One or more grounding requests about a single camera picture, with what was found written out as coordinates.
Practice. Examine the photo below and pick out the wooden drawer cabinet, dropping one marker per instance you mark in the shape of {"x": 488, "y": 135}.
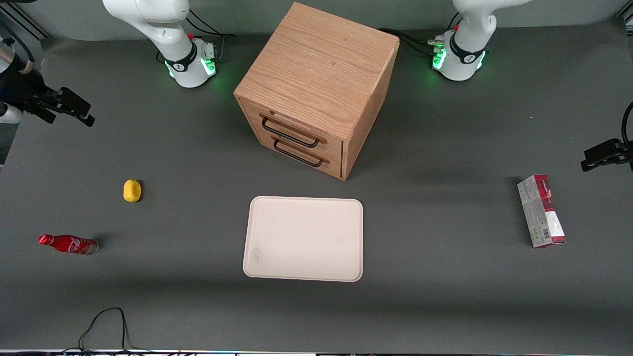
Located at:
{"x": 321, "y": 64}

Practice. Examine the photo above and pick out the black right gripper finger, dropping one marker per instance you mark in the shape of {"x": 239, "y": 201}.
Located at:
{"x": 88, "y": 121}
{"x": 74, "y": 101}

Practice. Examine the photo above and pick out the yellow lemon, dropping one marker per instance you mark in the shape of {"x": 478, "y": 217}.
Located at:
{"x": 132, "y": 191}

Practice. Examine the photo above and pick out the aluminium frame rail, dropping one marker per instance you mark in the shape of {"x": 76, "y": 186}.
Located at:
{"x": 24, "y": 22}

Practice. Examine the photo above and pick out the red coke bottle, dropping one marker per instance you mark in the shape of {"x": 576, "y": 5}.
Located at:
{"x": 69, "y": 244}

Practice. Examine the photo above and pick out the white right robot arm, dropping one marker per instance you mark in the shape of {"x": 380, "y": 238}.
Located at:
{"x": 163, "y": 29}

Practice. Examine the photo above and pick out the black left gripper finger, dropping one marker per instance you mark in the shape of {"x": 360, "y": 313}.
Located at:
{"x": 606, "y": 150}
{"x": 598, "y": 163}

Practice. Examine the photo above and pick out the red and grey carton box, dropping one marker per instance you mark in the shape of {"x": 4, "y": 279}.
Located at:
{"x": 541, "y": 212}

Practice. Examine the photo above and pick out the cream plastic tray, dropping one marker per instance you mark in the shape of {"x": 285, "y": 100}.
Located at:
{"x": 304, "y": 240}

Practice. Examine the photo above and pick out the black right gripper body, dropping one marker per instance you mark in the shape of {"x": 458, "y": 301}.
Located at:
{"x": 20, "y": 88}

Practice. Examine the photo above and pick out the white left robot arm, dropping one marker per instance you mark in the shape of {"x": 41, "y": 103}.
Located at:
{"x": 467, "y": 49}

